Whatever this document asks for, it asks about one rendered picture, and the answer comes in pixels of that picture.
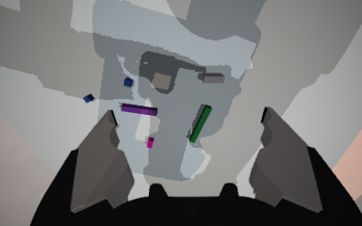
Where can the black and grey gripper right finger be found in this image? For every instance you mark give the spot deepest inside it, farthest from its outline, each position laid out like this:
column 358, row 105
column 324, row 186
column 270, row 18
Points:
column 293, row 177

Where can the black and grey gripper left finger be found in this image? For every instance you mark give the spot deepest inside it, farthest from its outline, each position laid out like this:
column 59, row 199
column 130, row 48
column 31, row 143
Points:
column 94, row 179

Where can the small magenta block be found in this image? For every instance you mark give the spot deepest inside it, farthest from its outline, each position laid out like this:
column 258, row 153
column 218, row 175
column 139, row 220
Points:
column 150, row 142

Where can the dark grey rectangular block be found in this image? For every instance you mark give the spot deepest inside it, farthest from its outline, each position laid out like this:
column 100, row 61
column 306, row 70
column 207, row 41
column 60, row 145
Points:
column 213, row 78

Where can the purple rod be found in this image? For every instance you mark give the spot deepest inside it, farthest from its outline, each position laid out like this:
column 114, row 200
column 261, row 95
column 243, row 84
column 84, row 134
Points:
column 139, row 109

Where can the small blue block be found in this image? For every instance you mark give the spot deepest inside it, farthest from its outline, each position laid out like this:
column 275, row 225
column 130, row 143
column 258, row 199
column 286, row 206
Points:
column 128, row 82
column 88, row 98

